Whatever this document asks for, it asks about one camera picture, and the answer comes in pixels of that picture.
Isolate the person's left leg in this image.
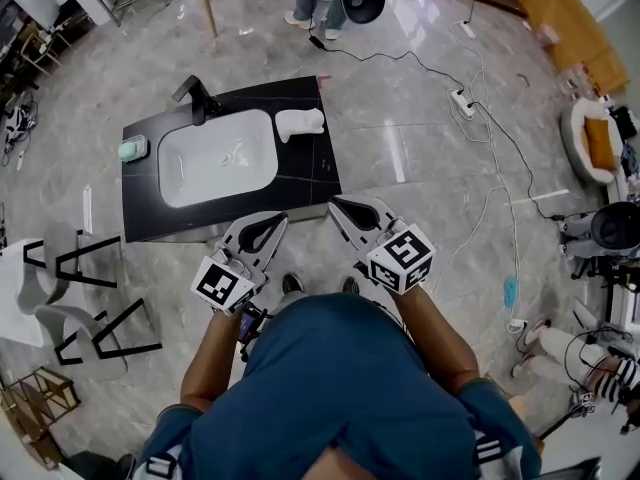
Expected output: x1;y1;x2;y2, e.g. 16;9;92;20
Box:
269;290;311;319

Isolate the person's left forearm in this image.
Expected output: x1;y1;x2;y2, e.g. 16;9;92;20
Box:
179;310;241;414

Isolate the white sink basin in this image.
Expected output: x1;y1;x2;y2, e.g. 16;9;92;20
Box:
157;108;280;209

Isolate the black office chair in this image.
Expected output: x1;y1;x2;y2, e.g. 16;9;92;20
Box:
569;252;640;319

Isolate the brown frame side table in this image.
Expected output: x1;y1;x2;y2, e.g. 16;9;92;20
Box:
0;365;81;464

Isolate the white device with cables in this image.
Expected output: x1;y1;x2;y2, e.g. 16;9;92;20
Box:
2;102;40;154

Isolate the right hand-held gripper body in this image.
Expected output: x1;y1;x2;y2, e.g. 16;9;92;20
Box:
353;222;436;295

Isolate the person's right forearm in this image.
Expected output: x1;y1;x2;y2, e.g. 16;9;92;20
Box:
394;285;480;397

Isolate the orange cushion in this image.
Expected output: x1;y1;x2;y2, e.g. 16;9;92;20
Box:
582;116;619;170

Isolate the black waist-mounted device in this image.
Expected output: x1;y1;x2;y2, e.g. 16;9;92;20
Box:
235;301;275;362

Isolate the white table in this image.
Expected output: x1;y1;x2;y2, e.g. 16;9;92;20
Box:
0;240;49;347

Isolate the dark wooden vanity cabinet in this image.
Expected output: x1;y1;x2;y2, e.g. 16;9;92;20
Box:
121;74;344;244

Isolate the white round pet bed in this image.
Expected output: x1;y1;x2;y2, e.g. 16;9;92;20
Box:
559;96;629;184

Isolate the long white cable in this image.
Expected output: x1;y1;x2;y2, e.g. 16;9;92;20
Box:
432;185;511;294
449;95;524;324

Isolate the brown cardboard boxes pile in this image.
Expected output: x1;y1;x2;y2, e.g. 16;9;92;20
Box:
509;0;631;94

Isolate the blue cloth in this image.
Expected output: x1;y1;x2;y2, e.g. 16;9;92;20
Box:
501;275;521;309

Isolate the white towel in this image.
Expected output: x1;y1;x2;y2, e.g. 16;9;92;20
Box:
274;107;326;144

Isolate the person's blue shirt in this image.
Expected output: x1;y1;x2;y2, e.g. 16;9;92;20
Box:
138;292;544;480

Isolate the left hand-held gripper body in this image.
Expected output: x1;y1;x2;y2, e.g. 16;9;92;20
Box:
190;250;272;317

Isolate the person's left shoulder strap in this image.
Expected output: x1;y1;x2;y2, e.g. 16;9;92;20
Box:
139;445;184;480

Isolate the pale green soap dish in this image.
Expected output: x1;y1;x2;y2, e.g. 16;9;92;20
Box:
117;136;151;163

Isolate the long black cable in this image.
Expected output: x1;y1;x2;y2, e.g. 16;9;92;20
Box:
469;100;569;221
308;32;469;94

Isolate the black faucet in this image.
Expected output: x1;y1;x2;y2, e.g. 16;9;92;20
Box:
171;74;221;127

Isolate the light wooden chair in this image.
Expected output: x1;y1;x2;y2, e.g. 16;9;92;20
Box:
19;20;74;77

